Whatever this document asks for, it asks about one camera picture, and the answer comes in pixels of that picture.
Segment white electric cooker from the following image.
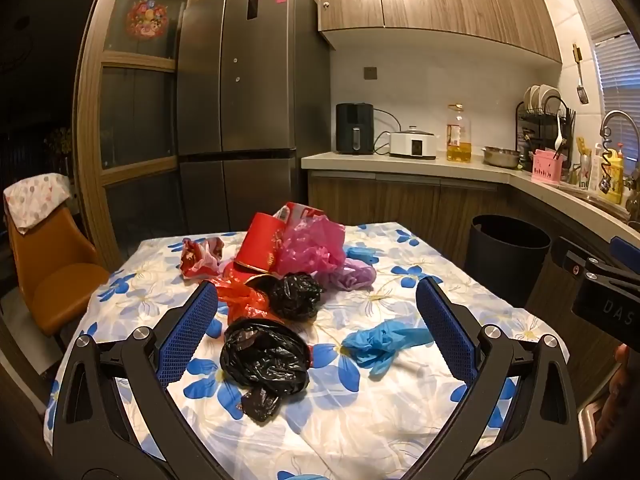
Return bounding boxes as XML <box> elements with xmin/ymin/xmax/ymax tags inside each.
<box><xmin>389</xmin><ymin>126</ymin><xmax>437</xmax><ymax>159</ymax></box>

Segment red round door decoration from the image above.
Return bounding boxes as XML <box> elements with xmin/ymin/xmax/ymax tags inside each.
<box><xmin>125</xmin><ymin>0</ymin><xmax>168</xmax><ymax>40</ymax></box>

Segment person's right hand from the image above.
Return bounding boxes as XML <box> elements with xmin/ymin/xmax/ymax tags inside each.
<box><xmin>602</xmin><ymin>342</ymin><xmax>635</xmax><ymax>428</ymax></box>

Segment blue floral tablecloth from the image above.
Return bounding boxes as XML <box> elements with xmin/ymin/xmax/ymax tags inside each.
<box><xmin>44</xmin><ymin>220</ymin><xmax>571</xmax><ymax>480</ymax></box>

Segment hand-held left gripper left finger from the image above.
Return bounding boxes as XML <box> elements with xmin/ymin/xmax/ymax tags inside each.
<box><xmin>48</xmin><ymin>281</ymin><xmax>223</xmax><ymax>480</ymax></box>

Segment red plastic bag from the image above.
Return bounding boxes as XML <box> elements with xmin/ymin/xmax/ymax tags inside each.
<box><xmin>202</xmin><ymin>265</ymin><xmax>273</xmax><ymax>326</ymax></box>

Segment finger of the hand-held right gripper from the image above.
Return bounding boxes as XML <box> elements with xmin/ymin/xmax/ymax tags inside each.
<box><xmin>609</xmin><ymin>235</ymin><xmax>640</xmax><ymax>272</ymax></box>
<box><xmin>549</xmin><ymin>236</ymin><xmax>612</xmax><ymax>282</ymax></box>

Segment red white carton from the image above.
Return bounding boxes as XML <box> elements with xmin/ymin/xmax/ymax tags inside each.
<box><xmin>272</xmin><ymin>202</ymin><xmax>327</xmax><ymax>227</ymax></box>

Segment cooking oil bottle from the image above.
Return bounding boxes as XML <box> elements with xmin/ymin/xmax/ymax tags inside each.
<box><xmin>446</xmin><ymin>103</ymin><xmax>473</xmax><ymax>163</ymax></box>

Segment wood-framed glass door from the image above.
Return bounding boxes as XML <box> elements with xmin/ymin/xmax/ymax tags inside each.
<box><xmin>74</xmin><ymin>0</ymin><xmax>218</xmax><ymax>271</ymax></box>

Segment black trash bin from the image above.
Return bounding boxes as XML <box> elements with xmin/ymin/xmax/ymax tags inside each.
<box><xmin>465</xmin><ymin>214</ymin><xmax>552</xmax><ymax>308</ymax></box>

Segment window blinds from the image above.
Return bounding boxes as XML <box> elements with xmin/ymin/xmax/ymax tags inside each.
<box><xmin>565</xmin><ymin>0</ymin><xmax>640</xmax><ymax>161</ymax></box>

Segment hanging slotted spatula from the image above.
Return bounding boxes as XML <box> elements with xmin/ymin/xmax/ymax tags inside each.
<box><xmin>572</xmin><ymin>44</ymin><xmax>590</xmax><ymax>106</ymax></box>

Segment red paper cup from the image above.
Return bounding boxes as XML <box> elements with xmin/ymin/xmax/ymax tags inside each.
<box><xmin>234</xmin><ymin>212</ymin><xmax>291</xmax><ymax>276</ymax></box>

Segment pink plastic bag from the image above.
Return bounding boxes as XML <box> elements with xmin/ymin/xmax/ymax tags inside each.
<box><xmin>277</xmin><ymin>215</ymin><xmax>347</xmax><ymax>276</ymax></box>

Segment steel bowl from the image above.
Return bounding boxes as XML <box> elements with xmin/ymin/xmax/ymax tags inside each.
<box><xmin>481</xmin><ymin>146</ymin><xmax>522</xmax><ymax>169</ymax></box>

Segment orange chair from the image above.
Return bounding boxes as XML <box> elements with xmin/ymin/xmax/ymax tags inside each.
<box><xmin>5</xmin><ymin>200</ymin><xmax>111</xmax><ymax>338</ymax></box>

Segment white kitchen countertop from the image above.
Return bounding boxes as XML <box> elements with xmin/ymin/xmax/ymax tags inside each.
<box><xmin>301</xmin><ymin>151</ymin><xmax>640</xmax><ymax>233</ymax></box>

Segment black air fryer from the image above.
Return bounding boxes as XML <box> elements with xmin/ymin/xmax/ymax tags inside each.
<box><xmin>335</xmin><ymin>102</ymin><xmax>375</xmax><ymax>155</ymax></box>

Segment purple plastic bag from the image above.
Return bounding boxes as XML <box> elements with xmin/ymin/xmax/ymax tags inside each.
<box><xmin>320</xmin><ymin>260</ymin><xmax>377</xmax><ymax>292</ymax></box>

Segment wooden lower cabinets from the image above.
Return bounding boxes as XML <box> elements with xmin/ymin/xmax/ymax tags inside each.
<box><xmin>307</xmin><ymin>170</ymin><xmax>640</xmax><ymax>311</ymax></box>

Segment wooden upper cabinet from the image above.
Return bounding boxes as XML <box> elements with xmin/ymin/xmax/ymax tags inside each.
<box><xmin>316</xmin><ymin>0</ymin><xmax>563</xmax><ymax>65</ymax></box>

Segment small black plastic bag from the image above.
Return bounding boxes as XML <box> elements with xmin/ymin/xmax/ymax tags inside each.
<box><xmin>259</xmin><ymin>272</ymin><xmax>326</xmax><ymax>322</ymax></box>

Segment red patterned wrapper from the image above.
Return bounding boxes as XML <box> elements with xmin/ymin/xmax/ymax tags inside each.
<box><xmin>180</xmin><ymin>236</ymin><xmax>226</xmax><ymax>279</ymax></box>

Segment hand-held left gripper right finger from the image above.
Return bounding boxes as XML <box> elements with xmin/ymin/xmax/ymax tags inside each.
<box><xmin>415</xmin><ymin>276</ymin><xmax>583</xmax><ymax>480</ymax></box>

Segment grey refrigerator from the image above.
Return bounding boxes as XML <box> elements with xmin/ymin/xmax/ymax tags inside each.
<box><xmin>176</xmin><ymin>0</ymin><xmax>332</xmax><ymax>233</ymax></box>

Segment black dish rack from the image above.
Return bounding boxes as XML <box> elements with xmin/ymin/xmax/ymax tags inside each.
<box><xmin>516</xmin><ymin>84</ymin><xmax>577</xmax><ymax>161</ymax></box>

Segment large black plastic bag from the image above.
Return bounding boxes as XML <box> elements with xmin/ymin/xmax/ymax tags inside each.
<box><xmin>220</xmin><ymin>317</ymin><xmax>312</xmax><ymax>423</ymax></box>

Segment white pump bottle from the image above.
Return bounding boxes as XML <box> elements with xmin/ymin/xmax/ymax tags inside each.
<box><xmin>587</xmin><ymin>144</ymin><xmax>606</xmax><ymax>193</ymax></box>

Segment yellow detergent bottle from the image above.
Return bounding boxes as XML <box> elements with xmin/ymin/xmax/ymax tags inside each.
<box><xmin>605</xmin><ymin>144</ymin><xmax>626</xmax><ymax>205</ymax></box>

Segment dotted white cloth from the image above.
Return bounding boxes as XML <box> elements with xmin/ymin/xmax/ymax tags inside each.
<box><xmin>4</xmin><ymin>172</ymin><xmax>73</xmax><ymax>235</ymax></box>

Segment blue rubber gloves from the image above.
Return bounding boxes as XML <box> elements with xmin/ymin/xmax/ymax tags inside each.
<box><xmin>341</xmin><ymin>320</ymin><xmax>436</xmax><ymax>376</ymax></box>

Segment steel faucet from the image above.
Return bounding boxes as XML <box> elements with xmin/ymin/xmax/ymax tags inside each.
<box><xmin>599</xmin><ymin>110</ymin><xmax>640</xmax><ymax>161</ymax></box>

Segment pink utensil holder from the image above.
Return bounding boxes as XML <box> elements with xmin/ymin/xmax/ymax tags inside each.
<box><xmin>531</xmin><ymin>149</ymin><xmax>568</xmax><ymax>184</ymax></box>

